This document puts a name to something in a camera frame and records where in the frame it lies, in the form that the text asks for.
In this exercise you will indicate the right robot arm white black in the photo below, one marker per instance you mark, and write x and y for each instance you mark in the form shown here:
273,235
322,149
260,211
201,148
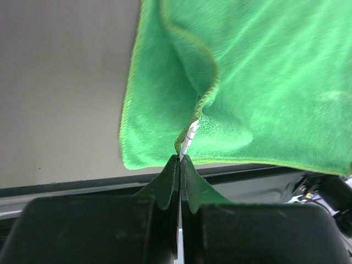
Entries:
334,191

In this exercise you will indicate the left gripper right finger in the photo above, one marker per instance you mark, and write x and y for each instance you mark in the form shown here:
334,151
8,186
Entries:
216,230

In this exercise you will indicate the green microfiber towel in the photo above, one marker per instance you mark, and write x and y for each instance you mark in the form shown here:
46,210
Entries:
240,82

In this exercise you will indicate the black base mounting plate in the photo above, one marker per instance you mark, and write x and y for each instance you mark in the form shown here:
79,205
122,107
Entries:
248,183

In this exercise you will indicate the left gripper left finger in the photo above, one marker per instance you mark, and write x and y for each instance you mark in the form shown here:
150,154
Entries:
139,228

